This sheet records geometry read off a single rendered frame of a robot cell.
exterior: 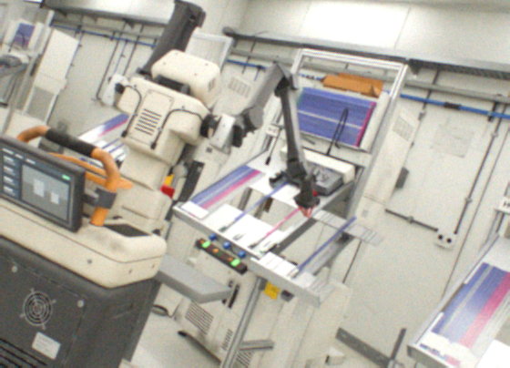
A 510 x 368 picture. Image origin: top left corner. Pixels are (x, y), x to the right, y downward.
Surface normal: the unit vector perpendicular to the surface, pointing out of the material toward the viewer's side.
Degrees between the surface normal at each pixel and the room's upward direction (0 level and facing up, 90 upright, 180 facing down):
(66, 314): 90
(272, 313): 90
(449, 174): 90
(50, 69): 90
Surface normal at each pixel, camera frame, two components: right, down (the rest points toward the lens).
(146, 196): -0.16, -0.22
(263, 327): -0.59, -0.23
